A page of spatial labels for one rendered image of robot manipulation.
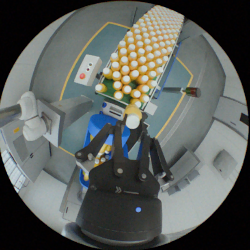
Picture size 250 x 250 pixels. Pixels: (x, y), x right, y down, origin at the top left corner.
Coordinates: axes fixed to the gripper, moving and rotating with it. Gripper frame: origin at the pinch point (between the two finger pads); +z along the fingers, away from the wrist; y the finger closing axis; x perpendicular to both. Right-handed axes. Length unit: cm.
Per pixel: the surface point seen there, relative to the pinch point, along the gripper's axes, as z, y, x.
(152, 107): 58, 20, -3
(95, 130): 14.6, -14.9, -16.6
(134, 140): 122, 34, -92
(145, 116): 41.6, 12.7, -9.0
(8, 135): -28, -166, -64
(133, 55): 34.6, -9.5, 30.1
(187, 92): 29.2, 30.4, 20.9
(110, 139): 14.0, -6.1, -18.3
